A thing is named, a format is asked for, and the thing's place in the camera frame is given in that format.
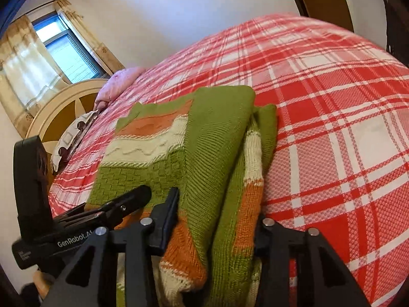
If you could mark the left beige curtain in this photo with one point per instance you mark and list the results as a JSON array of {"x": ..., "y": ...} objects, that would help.
[{"x": 30, "y": 77}]

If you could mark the beige curtain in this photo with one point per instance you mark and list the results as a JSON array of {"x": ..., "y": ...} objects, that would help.
[
  {"x": 30, "y": 77},
  {"x": 97, "y": 49}
]

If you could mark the green striped knit sweater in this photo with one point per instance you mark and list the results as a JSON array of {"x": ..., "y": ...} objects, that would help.
[{"x": 215, "y": 146}]

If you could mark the left hand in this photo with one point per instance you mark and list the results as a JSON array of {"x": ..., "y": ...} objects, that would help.
[{"x": 42, "y": 282}]

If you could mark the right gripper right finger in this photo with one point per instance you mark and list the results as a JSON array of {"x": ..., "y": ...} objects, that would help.
[{"x": 323, "y": 279}]

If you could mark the cream wooden headboard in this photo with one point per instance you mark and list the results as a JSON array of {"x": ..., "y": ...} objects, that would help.
[{"x": 64, "y": 108}]

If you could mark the red plaid bed cover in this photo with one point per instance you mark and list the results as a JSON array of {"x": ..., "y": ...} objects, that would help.
[{"x": 340, "y": 163}]

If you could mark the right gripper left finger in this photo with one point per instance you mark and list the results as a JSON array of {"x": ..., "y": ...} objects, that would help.
[{"x": 90, "y": 278}]

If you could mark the window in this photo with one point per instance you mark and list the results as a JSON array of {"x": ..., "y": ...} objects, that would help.
[{"x": 66, "y": 49}]

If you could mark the right beige curtain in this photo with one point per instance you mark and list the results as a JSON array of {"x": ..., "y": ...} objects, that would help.
[{"x": 97, "y": 49}]

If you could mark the pink pillow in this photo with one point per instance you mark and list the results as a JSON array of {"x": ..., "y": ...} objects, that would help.
[{"x": 115, "y": 86}]

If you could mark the grey patterned pillow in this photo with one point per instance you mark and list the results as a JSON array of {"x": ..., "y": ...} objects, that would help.
[{"x": 71, "y": 139}]

